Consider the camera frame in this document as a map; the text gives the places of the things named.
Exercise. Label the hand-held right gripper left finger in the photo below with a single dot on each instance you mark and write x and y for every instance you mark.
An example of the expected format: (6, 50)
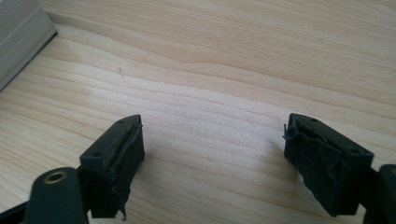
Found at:
(109, 161)

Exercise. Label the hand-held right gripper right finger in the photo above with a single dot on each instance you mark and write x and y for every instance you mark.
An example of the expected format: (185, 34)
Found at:
(323, 168)

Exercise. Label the light wooden box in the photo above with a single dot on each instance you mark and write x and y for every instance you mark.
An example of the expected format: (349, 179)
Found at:
(21, 37)

